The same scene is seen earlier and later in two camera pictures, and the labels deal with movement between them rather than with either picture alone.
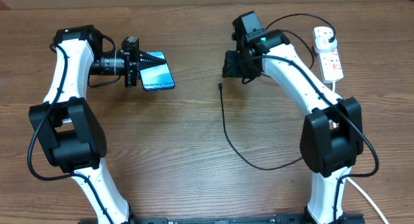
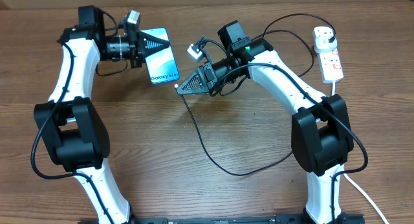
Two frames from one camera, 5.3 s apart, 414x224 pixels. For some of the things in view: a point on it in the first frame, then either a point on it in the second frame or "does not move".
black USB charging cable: [231, 144] → [197, 133]
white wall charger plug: [323, 44] does not move
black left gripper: [134, 63] → [137, 54]
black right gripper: [233, 72] → [208, 72]
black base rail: [290, 219] does not move
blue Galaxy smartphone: [158, 77] → [161, 65]
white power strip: [330, 63] does not move
